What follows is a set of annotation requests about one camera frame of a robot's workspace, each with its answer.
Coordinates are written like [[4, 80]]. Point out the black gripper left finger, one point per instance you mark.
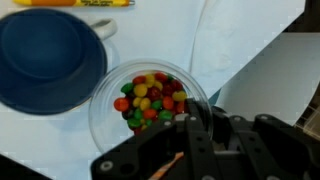
[[160, 150]]

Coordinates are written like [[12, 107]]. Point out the white mug blue inside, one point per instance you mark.
[[50, 60]]

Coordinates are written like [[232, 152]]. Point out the clear cup of colourful sweets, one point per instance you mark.
[[150, 96]]

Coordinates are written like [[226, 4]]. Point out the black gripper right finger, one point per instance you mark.
[[283, 143]]

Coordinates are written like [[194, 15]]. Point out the yellow orange pen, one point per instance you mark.
[[73, 2]]

